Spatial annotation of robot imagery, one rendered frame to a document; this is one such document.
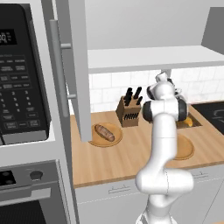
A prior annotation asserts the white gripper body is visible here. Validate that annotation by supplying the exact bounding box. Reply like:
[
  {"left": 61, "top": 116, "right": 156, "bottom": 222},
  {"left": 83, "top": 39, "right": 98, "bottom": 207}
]
[{"left": 155, "top": 72, "right": 176, "bottom": 88}]

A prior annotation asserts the white cabinet shelf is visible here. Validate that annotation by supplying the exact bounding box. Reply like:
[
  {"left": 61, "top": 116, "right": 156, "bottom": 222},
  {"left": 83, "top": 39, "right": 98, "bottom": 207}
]
[{"left": 87, "top": 45, "right": 224, "bottom": 74}]

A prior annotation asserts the orange croissant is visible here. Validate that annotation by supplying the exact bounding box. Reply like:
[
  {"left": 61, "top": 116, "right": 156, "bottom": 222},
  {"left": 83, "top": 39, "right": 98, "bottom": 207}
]
[{"left": 185, "top": 116, "right": 194, "bottom": 128}]

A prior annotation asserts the grey cabinet door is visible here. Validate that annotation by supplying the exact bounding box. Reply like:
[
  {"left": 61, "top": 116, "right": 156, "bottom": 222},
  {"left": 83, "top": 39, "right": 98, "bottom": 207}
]
[{"left": 55, "top": 0, "right": 93, "bottom": 144}]

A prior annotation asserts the wooden knife block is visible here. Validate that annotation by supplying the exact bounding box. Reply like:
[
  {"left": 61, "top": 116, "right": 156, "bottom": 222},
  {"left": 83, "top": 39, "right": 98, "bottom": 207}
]
[{"left": 115, "top": 86, "right": 144, "bottom": 129}]

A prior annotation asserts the black hob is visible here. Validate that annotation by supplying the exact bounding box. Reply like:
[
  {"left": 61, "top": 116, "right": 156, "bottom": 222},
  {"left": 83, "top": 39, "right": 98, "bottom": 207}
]
[{"left": 192, "top": 101, "right": 224, "bottom": 136}]

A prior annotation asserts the round wooden plate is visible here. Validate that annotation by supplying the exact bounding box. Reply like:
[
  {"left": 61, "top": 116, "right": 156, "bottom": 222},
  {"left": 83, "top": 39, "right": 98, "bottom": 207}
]
[
  {"left": 171, "top": 133, "right": 195, "bottom": 161},
  {"left": 87, "top": 122, "right": 123, "bottom": 149}
]

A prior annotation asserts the brown baguette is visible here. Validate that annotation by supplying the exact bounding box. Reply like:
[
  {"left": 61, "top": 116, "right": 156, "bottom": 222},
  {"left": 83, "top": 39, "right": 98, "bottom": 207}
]
[{"left": 94, "top": 123, "right": 116, "bottom": 143}]

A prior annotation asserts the white drawer front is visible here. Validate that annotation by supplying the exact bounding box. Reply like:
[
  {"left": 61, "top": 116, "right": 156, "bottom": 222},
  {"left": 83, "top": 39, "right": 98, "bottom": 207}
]
[
  {"left": 74, "top": 178, "right": 147, "bottom": 206},
  {"left": 186, "top": 164, "right": 224, "bottom": 185}
]

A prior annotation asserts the black microwave oven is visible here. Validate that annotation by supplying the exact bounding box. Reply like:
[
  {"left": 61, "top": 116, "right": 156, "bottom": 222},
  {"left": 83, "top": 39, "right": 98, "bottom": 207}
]
[{"left": 0, "top": 3, "right": 53, "bottom": 146}]

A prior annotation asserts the black oven knob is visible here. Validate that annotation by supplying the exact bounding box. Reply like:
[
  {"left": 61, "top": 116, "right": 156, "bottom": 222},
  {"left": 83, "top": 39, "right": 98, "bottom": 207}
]
[{"left": 29, "top": 170, "right": 44, "bottom": 182}]

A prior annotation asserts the grey oven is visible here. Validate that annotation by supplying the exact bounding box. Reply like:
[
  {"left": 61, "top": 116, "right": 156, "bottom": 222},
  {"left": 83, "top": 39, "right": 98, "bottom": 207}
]
[{"left": 0, "top": 159, "right": 69, "bottom": 224}]

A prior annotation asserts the grey drawer handle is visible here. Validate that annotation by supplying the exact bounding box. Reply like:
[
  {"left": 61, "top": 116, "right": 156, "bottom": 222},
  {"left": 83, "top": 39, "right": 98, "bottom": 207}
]
[
  {"left": 190, "top": 171, "right": 210, "bottom": 179},
  {"left": 108, "top": 185, "right": 132, "bottom": 195}
]

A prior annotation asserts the grey oven door handle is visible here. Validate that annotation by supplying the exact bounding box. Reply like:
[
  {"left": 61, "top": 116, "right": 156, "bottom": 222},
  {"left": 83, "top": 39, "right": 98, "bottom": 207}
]
[{"left": 0, "top": 187, "right": 53, "bottom": 207}]

